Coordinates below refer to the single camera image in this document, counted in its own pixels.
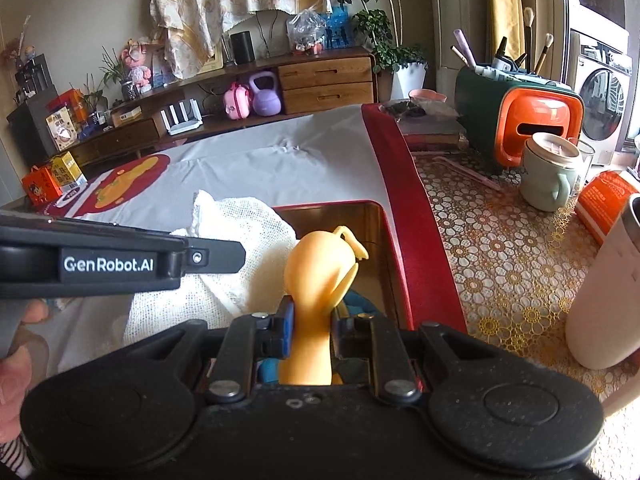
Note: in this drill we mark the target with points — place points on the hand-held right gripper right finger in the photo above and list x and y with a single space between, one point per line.
380 350

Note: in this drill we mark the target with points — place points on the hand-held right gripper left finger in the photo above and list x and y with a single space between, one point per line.
287 320

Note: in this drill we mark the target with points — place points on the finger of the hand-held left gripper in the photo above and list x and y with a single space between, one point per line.
220 257

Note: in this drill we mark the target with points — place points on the white mesh cloth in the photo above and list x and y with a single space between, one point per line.
235 240

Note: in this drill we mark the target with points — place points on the yellow rubber toy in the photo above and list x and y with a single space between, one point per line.
310 285

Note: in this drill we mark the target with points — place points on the blue rubber glove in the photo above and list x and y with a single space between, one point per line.
360 305

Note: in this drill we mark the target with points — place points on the red tin box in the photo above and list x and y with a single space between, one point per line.
372 240

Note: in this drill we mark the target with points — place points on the person's left forearm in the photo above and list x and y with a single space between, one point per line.
12 460

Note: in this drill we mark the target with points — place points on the person's left hand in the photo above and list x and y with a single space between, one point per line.
15 390

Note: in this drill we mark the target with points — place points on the orange gift box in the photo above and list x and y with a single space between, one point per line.
42 187

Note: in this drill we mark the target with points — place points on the yellow carton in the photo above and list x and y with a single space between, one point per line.
69 172

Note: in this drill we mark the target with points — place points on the white router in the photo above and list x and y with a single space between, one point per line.
182 125

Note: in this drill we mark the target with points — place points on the white printed box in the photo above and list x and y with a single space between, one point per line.
62 130

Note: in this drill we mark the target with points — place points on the gold floral table cover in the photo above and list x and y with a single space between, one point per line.
500 270

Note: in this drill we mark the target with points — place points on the pink toy case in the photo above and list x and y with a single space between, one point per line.
237 102

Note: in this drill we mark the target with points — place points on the black water dispenser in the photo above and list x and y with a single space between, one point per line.
32 120

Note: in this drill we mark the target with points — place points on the purple kettlebell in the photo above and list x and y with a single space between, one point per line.
265 100

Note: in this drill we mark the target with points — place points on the small potted plant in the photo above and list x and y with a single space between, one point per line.
95 97

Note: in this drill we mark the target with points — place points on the potted plant in vase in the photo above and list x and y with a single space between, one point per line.
127 90

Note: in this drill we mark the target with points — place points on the pink stick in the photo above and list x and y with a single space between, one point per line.
467 172

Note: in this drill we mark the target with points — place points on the wooden television cabinet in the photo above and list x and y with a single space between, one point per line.
325 85

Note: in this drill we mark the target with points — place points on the pink plush toy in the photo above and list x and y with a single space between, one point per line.
137 65

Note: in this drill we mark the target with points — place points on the black speaker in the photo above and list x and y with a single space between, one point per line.
241 47

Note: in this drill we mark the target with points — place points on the stack of books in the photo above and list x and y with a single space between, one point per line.
435 132

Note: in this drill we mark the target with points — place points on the flower figurine ornament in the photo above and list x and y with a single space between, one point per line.
22 47

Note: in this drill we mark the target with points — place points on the beige fan-shaped ornament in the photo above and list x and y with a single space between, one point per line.
270 30

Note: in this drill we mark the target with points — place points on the green mug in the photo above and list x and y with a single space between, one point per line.
545 185

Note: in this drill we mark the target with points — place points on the white tumbler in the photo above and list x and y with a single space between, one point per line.
610 300

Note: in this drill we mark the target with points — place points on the clear plastic bag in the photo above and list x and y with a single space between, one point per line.
306 32

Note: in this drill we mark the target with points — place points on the white plant pot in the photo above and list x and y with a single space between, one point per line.
409 82

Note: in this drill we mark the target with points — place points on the blue ornament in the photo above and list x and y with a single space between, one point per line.
337 27

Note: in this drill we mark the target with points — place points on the pink bowl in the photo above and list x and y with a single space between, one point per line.
427 96

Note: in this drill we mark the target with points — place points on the green and orange organiser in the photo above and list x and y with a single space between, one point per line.
480 110

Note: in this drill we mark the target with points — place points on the orange packet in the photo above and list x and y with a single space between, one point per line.
605 205

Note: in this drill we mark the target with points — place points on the clear drinking glass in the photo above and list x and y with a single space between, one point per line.
586 165

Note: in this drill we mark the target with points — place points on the pink tube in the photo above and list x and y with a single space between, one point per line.
465 47

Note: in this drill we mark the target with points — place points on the short makeup brush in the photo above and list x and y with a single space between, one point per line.
544 55

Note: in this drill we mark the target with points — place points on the white tower air conditioner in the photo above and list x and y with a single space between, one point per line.
460 20

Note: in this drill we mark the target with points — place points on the white washing machine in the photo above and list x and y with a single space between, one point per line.
600 90

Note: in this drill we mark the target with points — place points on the long makeup brush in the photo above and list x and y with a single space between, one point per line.
528 40

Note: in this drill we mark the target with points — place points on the yellow curtain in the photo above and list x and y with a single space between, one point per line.
505 10

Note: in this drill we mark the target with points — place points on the yellow picture frame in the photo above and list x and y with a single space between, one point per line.
211 62

